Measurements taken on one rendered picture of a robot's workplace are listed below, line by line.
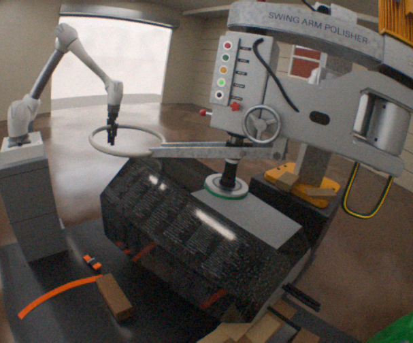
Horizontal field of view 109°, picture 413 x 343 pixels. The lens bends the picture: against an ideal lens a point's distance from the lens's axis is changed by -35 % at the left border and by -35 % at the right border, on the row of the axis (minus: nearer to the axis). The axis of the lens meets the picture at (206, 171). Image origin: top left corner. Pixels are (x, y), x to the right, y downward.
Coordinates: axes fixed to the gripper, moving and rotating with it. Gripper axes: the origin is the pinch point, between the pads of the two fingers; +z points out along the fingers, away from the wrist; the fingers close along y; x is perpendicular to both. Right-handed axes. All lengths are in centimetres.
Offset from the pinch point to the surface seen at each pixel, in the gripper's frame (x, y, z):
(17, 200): -75, -4, 29
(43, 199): -55, -1, 33
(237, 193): 11, 95, -8
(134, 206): -16, 56, 14
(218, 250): -13, 106, 3
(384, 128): 23, 143, -60
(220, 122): 4, 82, -38
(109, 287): -39, 60, 67
